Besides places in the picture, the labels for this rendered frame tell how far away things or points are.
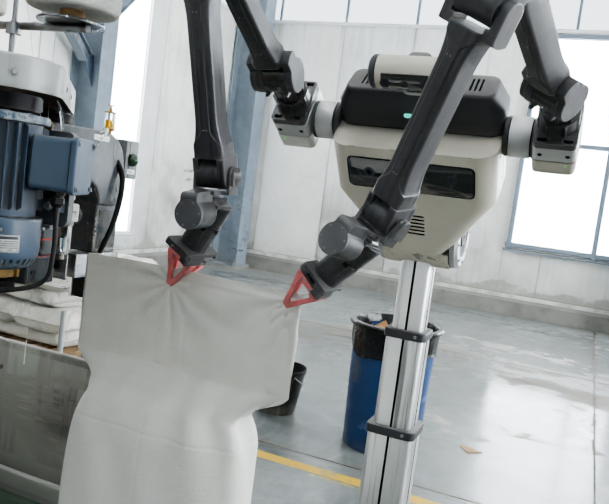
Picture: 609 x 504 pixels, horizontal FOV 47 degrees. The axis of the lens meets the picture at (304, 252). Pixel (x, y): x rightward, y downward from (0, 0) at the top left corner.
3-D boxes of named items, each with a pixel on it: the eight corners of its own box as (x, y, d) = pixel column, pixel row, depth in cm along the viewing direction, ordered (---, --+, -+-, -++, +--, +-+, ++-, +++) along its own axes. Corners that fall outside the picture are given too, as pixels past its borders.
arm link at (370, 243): (389, 254, 123) (374, 228, 125) (371, 246, 117) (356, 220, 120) (359, 276, 125) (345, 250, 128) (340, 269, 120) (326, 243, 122)
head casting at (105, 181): (115, 252, 165) (129, 126, 162) (39, 256, 142) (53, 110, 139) (19, 233, 176) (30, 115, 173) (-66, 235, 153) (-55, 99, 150)
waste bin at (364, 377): (435, 441, 379) (453, 324, 373) (412, 472, 331) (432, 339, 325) (352, 419, 397) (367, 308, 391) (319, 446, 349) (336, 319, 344)
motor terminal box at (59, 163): (90, 209, 119) (98, 141, 118) (73, 212, 109) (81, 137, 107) (41, 203, 119) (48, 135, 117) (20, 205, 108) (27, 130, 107)
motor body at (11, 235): (57, 269, 118) (72, 122, 116) (-15, 274, 104) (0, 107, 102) (-9, 255, 124) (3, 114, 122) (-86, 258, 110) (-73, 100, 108)
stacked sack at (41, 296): (106, 306, 440) (108, 285, 439) (53, 313, 403) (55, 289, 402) (34, 288, 471) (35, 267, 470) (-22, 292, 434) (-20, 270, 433)
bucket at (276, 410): (309, 409, 406) (315, 366, 403) (288, 422, 378) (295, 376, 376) (264, 397, 417) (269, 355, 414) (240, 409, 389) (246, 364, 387)
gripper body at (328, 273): (296, 267, 122) (328, 243, 120) (318, 264, 132) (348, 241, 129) (316, 298, 121) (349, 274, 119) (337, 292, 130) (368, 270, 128)
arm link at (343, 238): (414, 225, 120) (380, 197, 125) (385, 209, 111) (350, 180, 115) (372, 279, 123) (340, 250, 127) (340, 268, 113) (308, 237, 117)
